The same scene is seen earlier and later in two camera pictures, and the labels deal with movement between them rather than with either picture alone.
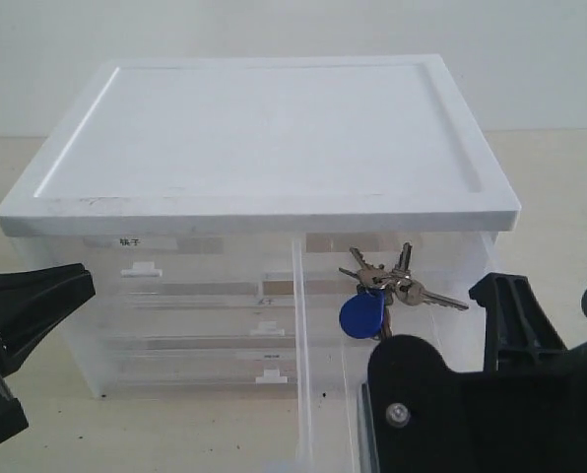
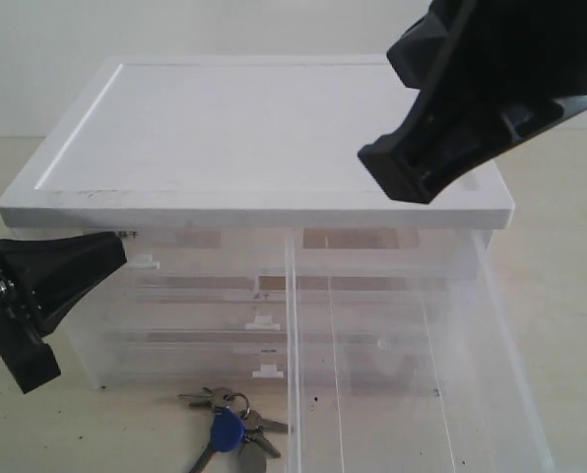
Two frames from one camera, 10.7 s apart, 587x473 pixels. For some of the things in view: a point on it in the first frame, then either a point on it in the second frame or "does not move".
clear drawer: [174, 270] does not move
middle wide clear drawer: [182, 323] does not move
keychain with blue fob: [368, 311] -> [235, 429]
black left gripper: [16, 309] -> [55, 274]
